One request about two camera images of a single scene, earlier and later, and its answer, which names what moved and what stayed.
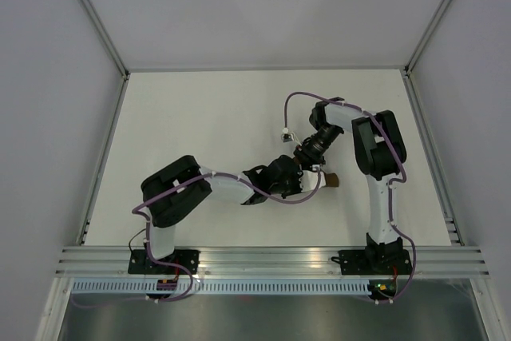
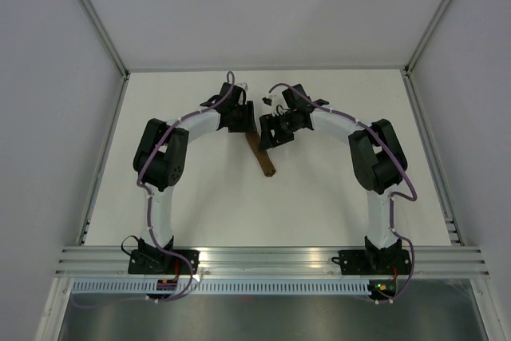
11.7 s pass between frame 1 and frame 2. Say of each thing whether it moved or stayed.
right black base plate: stayed
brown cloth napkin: moved
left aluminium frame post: stayed
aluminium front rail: stayed
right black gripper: moved
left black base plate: stayed
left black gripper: moved
